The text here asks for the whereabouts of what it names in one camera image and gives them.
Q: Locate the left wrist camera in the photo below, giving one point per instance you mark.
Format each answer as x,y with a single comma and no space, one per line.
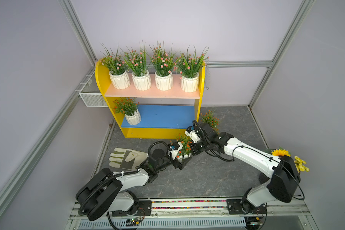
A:
174,149

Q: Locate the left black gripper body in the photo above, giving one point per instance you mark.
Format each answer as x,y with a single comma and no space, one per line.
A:
175,163

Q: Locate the orange flower pot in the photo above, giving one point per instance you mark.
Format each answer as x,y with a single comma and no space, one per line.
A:
185,151
211,119
129,108

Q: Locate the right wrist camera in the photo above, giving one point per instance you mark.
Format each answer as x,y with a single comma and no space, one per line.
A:
191,133

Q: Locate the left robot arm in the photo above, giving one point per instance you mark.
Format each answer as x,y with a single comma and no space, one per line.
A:
109,191

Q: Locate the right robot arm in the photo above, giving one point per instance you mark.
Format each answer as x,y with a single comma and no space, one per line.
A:
283,176

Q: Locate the pink flower pot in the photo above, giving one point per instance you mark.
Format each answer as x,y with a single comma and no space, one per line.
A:
136,61
117,68
189,65
164,63

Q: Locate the sunflower bouquet pot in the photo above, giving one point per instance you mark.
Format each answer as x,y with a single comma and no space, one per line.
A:
299,163

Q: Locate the yellow rack with coloured shelves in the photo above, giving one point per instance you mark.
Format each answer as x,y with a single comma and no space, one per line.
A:
157,121

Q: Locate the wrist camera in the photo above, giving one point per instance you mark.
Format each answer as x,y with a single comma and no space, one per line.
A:
191,133
174,149

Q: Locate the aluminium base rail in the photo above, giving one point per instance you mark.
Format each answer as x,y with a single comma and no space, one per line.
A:
209,212

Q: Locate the beige garden glove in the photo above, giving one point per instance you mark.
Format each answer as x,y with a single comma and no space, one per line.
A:
126,158

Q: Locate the white mesh basket left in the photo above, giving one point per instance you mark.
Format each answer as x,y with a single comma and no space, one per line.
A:
90,92

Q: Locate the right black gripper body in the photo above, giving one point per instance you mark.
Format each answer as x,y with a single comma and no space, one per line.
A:
200,146

